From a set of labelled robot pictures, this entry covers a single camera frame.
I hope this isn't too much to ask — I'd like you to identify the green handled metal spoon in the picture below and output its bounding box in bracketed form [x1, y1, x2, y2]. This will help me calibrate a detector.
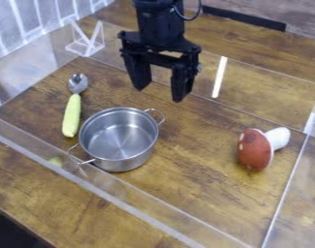
[61, 73, 89, 138]

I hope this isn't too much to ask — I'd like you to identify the small steel pot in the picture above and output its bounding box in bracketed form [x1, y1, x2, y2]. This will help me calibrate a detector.
[68, 107, 167, 172]

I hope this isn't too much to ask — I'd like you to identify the black bar on table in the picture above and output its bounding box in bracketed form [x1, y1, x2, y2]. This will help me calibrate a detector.
[203, 5, 287, 32]

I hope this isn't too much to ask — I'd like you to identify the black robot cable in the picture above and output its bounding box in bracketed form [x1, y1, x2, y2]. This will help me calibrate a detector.
[172, 0, 204, 21]

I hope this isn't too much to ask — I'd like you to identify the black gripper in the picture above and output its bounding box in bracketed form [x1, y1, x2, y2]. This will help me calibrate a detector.
[118, 0, 201, 103]

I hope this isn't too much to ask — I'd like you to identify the clear acrylic triangle stand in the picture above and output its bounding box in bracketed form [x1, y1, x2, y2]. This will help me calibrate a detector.
[65, 21, 105, 57]

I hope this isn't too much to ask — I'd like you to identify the plush brown mushroom toy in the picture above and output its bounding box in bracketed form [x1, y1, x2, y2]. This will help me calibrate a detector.
[238, 127, 291, 171]

